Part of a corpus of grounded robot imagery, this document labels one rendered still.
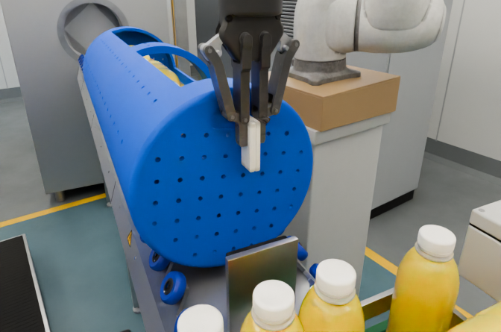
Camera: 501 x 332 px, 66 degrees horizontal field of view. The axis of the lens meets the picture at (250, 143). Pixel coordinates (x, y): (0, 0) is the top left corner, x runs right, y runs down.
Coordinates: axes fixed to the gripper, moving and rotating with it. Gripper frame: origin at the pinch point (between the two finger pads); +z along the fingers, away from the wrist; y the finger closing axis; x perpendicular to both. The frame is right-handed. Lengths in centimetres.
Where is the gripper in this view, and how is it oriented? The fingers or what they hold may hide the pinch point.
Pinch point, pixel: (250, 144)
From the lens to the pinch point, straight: 51.5
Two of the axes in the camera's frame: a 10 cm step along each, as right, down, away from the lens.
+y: 9.0, -1.7, 4.0
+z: 0.0, 9.2, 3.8
